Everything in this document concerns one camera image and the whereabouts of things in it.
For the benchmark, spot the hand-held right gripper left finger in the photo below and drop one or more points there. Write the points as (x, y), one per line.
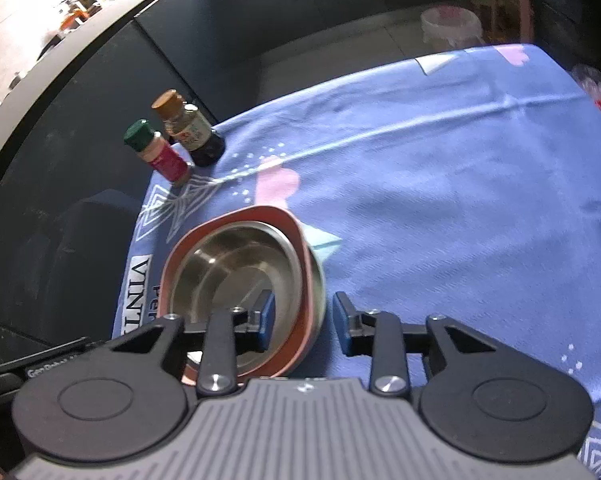
(267, 316)

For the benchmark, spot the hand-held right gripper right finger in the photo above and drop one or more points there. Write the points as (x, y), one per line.
(341, 329)

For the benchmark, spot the pink bowl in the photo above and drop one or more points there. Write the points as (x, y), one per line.
(300, 280)

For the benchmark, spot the stainless steel bowl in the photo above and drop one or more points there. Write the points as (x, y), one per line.
(220, 270)

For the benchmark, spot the blue printed tablecloth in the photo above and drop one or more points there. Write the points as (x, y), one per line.
(440, 185)

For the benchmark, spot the dark sauce bottle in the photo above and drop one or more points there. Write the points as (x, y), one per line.
(206, 149)

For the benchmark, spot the green cap spice bottle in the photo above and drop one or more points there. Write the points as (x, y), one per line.
(161, 156)

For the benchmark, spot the dark kitchen counter cabinet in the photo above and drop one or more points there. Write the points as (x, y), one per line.
(70, 170)

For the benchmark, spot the brown cap seasoning bottle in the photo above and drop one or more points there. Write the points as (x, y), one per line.
(176, 119)

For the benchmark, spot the trash bin with white bag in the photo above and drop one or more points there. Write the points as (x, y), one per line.
(450, 27)

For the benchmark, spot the red plastic bag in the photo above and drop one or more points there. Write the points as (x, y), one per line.
(600, 95)

